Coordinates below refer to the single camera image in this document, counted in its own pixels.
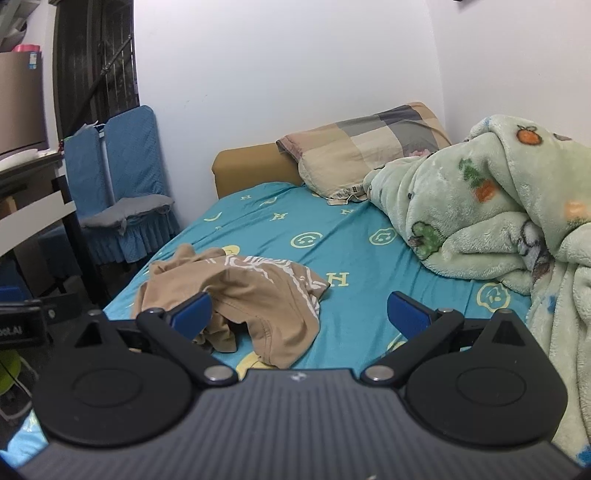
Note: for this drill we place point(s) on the black legged desk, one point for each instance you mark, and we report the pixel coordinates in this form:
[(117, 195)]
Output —
[(27, 217)]

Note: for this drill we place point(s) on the lime green object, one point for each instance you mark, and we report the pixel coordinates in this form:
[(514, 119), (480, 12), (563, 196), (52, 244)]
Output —
[(8, 369)]

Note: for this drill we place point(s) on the green fleece printed blanket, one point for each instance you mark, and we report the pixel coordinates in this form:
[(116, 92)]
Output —
[(508, 207)]

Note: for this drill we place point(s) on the dark grilled window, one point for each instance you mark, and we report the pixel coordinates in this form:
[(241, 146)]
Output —
[(92, 55)]

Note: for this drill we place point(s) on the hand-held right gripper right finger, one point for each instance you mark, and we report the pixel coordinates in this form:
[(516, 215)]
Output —
[(406, 316)]

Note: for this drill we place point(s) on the mustard headboard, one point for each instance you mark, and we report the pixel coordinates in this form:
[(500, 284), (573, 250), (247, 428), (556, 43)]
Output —
[(249, 166)]

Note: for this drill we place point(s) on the pink item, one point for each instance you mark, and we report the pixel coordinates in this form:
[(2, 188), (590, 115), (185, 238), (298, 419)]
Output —
[(25, 47)]

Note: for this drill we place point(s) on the grey seat cushion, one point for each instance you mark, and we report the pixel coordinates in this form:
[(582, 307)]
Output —
[(124, 210)]

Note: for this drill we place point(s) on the tan clothes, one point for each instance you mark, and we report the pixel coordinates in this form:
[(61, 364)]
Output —
[(258, 300)]

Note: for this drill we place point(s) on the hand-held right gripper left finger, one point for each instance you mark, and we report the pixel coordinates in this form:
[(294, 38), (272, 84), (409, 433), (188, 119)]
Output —
[(194, 314)]

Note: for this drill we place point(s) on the brown box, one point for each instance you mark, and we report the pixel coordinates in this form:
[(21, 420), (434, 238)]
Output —
[(21, 101)]

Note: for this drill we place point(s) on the blue covered chair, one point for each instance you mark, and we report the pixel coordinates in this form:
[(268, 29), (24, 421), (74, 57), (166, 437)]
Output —
[(83, 166), (134, 147)]

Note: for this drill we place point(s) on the checked beige pillow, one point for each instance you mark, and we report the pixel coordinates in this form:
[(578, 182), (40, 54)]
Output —
[(369, 138)]

